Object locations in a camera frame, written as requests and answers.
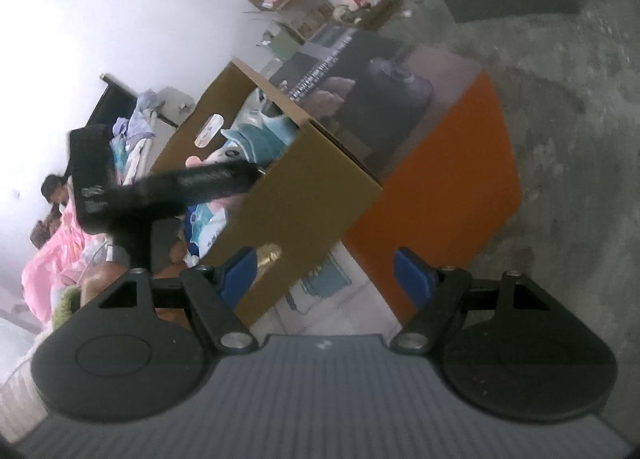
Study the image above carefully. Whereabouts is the blue and white packet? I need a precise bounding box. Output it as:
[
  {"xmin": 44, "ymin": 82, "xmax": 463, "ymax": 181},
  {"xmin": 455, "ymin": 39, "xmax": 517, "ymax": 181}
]
[{"xmin": 182, "ymin": 201, "xmax": 231, "ymax": 260}]

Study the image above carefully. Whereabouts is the green fuzzy blanket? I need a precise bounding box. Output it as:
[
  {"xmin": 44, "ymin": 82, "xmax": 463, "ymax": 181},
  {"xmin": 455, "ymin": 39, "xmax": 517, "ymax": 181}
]
[{"xmin": 52, "ymin": 289, "xmax": 82, "ymax": 326}]

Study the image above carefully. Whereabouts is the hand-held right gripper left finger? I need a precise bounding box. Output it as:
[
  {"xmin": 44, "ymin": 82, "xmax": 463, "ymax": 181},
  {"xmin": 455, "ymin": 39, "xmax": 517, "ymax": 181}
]
[{"xmin": 97, "ymin": 245, "xmax": 260, "ymax": 353}]

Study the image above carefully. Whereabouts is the person's left hand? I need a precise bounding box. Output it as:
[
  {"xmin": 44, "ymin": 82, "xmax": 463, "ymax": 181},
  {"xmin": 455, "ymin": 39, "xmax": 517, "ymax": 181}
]
[{"xmin": 165, "ymin": 239, "xmax": 201, "ymax": 282}]

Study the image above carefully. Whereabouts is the orange and black printed box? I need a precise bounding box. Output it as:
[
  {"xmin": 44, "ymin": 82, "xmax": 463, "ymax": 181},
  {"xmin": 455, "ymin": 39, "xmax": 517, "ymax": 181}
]
[{"xmin": 250, "ymin": 29, "xmax": 523, "ymax": 335}]

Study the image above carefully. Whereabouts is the brown cardboard box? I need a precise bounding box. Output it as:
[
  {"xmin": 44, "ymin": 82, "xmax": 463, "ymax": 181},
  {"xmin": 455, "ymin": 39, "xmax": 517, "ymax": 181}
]
[{"xmin": 150, "ymin": 58, "xmax": 385, "ymax": 327}]

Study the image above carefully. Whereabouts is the pink and grey quilt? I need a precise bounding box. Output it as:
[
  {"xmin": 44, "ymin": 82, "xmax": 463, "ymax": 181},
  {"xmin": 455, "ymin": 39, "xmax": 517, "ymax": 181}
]
[{"xmin": 21, "ymin": 199, "xmax": 108, "ymax": 325}]

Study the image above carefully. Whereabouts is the open cardboard carton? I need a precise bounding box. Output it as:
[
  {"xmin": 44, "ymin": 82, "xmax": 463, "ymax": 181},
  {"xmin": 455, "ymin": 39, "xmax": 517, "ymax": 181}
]
[{"xmin": 247, "ymin": 0, "xmax": 335, "ymax": 42}]

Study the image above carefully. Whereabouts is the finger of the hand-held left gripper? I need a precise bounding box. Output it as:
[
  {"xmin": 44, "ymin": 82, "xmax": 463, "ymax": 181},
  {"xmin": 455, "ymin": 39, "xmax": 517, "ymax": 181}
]
[{"xmin": 185, "ymin": 160, "xmax": 268, "ymax": 202}]

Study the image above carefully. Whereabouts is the pale clothes pile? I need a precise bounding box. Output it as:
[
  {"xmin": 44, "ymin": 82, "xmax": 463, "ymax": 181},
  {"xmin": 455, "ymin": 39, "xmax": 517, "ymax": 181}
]
[{"xmin": 110, "ymin": 91, "xmax": 166, "ymax": 184}]

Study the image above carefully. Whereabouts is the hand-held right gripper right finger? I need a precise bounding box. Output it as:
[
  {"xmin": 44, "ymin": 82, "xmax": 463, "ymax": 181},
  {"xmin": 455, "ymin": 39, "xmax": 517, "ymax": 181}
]
[{"xmin": 390, "ymin": 248, "xmax": 553, "ymax": 354}]

